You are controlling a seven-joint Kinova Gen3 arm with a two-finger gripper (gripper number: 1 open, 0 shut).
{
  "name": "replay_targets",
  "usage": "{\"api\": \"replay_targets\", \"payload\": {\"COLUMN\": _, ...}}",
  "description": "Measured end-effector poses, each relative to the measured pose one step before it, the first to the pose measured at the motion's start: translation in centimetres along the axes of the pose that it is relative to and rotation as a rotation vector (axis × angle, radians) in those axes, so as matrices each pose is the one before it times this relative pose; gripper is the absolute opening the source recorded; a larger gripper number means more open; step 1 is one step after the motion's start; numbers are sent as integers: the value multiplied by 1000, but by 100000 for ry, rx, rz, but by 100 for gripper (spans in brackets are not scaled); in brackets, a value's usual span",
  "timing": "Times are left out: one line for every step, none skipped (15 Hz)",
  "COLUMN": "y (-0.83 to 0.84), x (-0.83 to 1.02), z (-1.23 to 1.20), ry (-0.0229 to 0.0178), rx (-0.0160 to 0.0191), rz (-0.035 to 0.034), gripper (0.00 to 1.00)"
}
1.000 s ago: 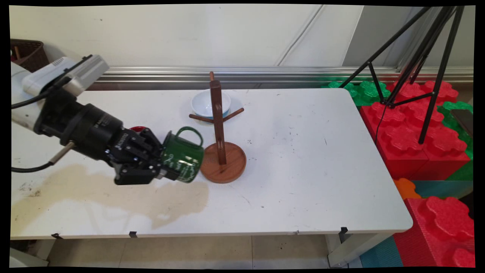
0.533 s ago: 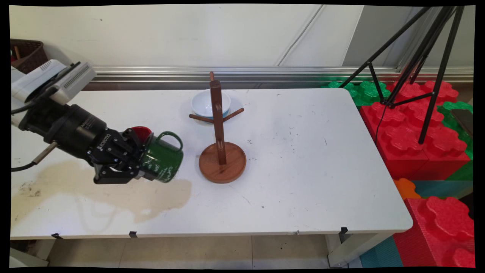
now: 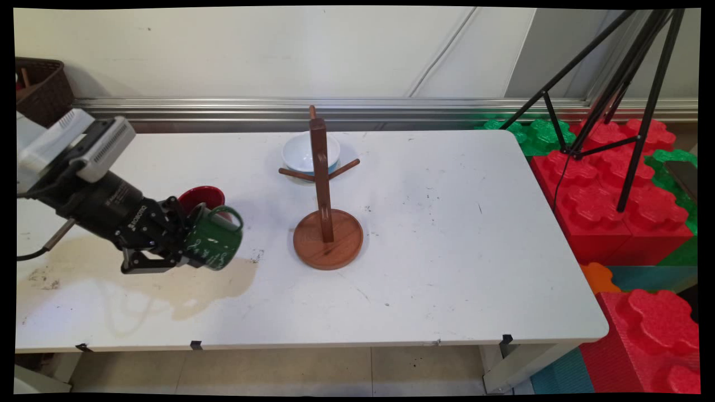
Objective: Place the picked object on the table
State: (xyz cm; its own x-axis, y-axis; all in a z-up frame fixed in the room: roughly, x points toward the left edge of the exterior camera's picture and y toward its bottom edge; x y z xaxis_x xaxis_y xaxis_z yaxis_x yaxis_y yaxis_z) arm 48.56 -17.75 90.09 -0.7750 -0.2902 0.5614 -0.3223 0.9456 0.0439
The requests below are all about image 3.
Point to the orange foam block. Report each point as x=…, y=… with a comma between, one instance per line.
x=597, y=278

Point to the metal wall rail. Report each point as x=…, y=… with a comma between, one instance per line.
x=391, y=110

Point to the black table edge clip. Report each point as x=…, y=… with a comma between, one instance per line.
x=196, y=345
x=505, y=343
x=84, y=347

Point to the teal foam block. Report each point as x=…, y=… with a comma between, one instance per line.
x=561, y=374

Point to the white wall conduit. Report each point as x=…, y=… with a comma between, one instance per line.
x=441, y=56

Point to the white table leg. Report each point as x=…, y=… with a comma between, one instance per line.
x=525, y=368
x=42, y=374

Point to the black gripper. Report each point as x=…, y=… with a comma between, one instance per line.
x=111, y=209

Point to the brown wicker basket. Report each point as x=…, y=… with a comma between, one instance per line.
x=47, y=89

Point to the red enamel mug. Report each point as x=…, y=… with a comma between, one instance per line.
x=201, y=195

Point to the white bowl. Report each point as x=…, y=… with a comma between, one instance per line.
x=299, y=151

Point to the black tripod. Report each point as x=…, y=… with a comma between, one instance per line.
x=642, y=78

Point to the green enamel mug white lettering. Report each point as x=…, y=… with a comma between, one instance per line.
x=215, y=243

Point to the wooden mug tree stand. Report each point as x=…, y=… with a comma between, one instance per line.
x=329, y=245

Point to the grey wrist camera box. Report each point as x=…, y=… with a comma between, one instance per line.
x=106, y=148

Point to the green foam block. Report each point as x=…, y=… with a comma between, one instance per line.
x=670, y=173
x=536, y=137

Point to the teal foam mat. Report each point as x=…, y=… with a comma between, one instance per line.
x=653, y=278

